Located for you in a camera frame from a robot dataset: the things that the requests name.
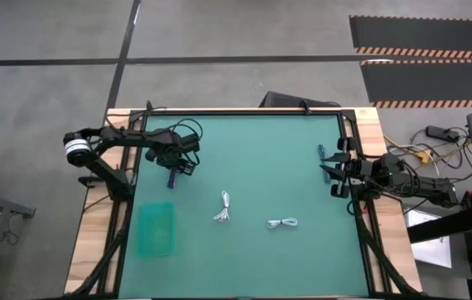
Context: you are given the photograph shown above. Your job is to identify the translucent green plastic bin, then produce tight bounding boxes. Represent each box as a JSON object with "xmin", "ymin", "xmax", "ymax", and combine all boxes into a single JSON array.
[{"xmin": 136, "ymin": 201, "xmax": 178, "ymax": 258}]

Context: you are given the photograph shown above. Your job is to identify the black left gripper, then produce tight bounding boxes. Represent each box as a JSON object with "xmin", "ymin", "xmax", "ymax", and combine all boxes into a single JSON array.
[{"xmin": 144, "ymin": 130, "xmax": 202, "ymax": 177}]

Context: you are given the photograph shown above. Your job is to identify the black aluminium table frame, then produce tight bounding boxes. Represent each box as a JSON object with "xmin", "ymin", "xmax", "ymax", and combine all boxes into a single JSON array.
[{"xmin": 65, "ymin": 106, "xmax": 425, "ymax": 300}]

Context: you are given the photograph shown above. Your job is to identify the black hazard-striped floor mat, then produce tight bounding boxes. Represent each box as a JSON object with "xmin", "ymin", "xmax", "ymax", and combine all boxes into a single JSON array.
[
  {"xmin": 359, "ymin": 58, "xmax": 472, "ymax": 109},
  {"xmin": 348, "ymin": 15, "xmax": 472, "ymax": 60}
]

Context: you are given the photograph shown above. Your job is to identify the black computer monitor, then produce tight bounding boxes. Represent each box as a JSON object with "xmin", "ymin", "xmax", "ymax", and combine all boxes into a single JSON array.
[{"xmin": 259, "ymin": 90, "xmax": 342, "ymax": 109}]

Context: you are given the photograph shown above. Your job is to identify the green table mat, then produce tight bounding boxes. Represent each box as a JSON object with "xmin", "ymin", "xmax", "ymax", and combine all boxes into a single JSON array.
[{"xmin": 118, "ymin": 112, "xmax": 371, "ymax": 299}]

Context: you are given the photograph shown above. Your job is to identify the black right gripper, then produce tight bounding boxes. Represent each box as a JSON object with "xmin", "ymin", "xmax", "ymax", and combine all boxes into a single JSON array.
[{"xmin": 319, "ymin": 137, "xmax": 375, "ymax": 199}]

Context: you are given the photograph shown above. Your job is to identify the white paper sheet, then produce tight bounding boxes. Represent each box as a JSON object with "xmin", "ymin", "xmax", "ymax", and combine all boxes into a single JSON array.
[{"xmin": 405, "ymin": 207, "xmax": 454, "ymax": 269}]

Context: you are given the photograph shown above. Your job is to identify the tangled floor cables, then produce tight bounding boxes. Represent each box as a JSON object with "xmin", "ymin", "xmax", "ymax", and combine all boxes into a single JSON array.
[{"xmin": 382, "ymin": 127, "xmax": 472, "ymax": 184}]

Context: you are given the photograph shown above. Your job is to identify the white coiled USB cable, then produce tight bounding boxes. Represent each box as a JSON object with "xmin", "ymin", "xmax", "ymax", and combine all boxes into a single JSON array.
[
  {"xmin": 213, "ymin": 190, "xmax": 232, "ymax": 223},
  {"xmin": 265, "ymin": 217, "xmax": 299, "ymax": 230}
]

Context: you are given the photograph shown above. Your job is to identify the black stand beam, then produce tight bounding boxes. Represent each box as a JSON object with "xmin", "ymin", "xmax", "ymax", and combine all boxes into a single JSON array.
[{"xmin": 405, "ymin": 204, "xmax": 472, "ymax": 244}]

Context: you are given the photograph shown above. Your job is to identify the black power strip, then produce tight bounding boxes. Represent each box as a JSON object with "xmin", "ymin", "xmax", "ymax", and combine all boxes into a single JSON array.
[{"xmin": 424, "ymin": 124, "xmax": 461, "ymax": 143}]

